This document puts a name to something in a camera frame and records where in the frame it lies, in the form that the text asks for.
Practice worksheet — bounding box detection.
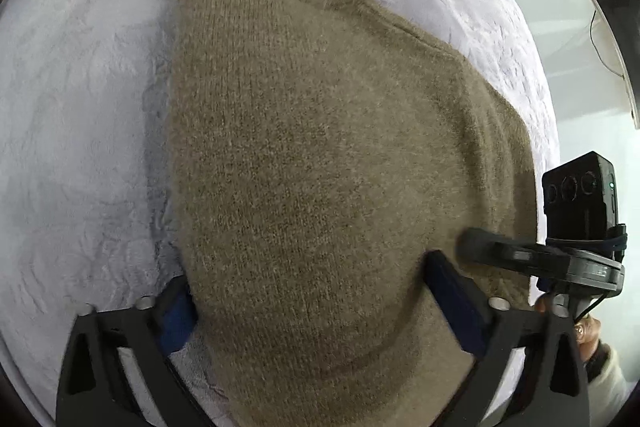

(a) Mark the right hand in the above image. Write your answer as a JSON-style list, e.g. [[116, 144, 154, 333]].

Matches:
[[534, 295, 601, 362]]

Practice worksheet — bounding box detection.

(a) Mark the olive knit sweater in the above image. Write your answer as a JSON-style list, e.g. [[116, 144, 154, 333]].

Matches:
[[169, 0, 537, 426]]

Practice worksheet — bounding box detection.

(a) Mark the lavender fleece blanket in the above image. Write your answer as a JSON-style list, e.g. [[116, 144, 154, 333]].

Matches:
[[1, 0, 560, 426]]

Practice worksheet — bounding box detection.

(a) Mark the dark monitor screen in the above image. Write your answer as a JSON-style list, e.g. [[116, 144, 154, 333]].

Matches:
[[591, 0, 639, 128]]

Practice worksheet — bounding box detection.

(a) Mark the black camera box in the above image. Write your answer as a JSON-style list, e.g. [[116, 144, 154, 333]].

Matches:
[[542, 152, 627, 261]]

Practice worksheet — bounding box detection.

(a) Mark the white sleeve forearm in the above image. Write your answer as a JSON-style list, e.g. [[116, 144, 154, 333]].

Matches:
[[585, 340, 630, 427]]

